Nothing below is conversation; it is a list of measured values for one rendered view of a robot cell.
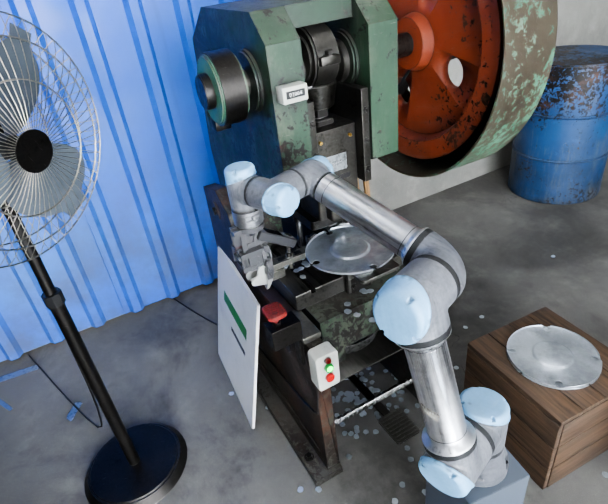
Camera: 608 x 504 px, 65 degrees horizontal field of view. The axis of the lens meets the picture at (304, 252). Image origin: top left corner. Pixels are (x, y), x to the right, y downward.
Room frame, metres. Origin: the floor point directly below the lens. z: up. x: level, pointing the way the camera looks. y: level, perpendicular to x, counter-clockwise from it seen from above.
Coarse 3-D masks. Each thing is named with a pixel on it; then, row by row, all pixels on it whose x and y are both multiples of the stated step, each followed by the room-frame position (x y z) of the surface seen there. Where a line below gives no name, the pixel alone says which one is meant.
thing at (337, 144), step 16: (320, 128) 1.36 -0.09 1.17; (336, 128) 1.34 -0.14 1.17; (352, 128) 1.37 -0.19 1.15; (320, 144) 1.31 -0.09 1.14; (336, 144) 1.34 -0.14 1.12; (352, 144) 1.37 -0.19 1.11; (336, 160) 1.34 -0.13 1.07; (352, 160) 1.36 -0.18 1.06; (352, 176) 1.36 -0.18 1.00; (304, 208) 1.40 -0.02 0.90; (320, 208) 1.31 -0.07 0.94
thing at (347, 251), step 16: (320, 240) 1.38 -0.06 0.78; (336, 240) 1.36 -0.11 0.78; (352, 240) 1.34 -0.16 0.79; (368, 240) 1.34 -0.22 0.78; (320, 256) 1.28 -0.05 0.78; (336, 256) 1.26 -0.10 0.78; (352, 256) 1.25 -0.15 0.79; (368, 256) 1.24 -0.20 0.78; (384, 256) 1.23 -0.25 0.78; (336, 272) 1.17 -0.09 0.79; (352, 272) 1.17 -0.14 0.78
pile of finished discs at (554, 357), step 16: (512, 336) 1.24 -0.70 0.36; (528, 336) 1.23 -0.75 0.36; (544, 336) 1.22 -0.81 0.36; (560, 336) 1.21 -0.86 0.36; (576, 336) 1.20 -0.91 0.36; (512, 352) 1.17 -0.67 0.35; (528, 352) 1.15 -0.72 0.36; (544, 352) 1.14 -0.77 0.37; (560, 352) 1.13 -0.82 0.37; (576, 352) 1.12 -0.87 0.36; (592, 352) 1.12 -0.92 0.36; (528, 368) 1.08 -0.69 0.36; (544, 368) 1.08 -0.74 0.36; (560, 368) 1.07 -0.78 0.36; (576, 368) 1.06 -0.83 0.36; (592, 368) 1.05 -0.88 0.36; (544, 384) 1.02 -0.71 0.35; (560, 384) 1.01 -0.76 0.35; (576, 384) 1.00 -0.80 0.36
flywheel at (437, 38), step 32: (416, 0) 1.57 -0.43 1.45; (448, 0) 1.45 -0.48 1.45; (480, 0) 1.30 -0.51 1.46; (416, 32) 1.51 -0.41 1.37; (448, 32) 1.44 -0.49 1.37; (480, 32) 1.34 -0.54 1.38; (416, 64) 1.51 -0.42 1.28; (448, 64) 1.48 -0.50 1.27; (480, 64) 1.28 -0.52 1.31; (416, 96) 1.56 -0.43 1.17; (448, 96) 1.43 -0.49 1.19; (480, 96) 1.28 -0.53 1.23; (416, 128) 1.56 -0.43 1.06; (448, 128) 1.42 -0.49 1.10; (480, 128) 1.29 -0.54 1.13
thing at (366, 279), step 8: (392, 264) 1.19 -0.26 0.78; (368, 272) 1.16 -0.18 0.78; (376, 272) 1.16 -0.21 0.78; (384, 272) 1.15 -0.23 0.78; (344, 280) 1.25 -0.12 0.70; (352, 280) 1.24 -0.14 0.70; (360, 280) 1.13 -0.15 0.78; (368, 280) 1.12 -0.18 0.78; (352, 288) 1.24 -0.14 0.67; (360, 288) 1.25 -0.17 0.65
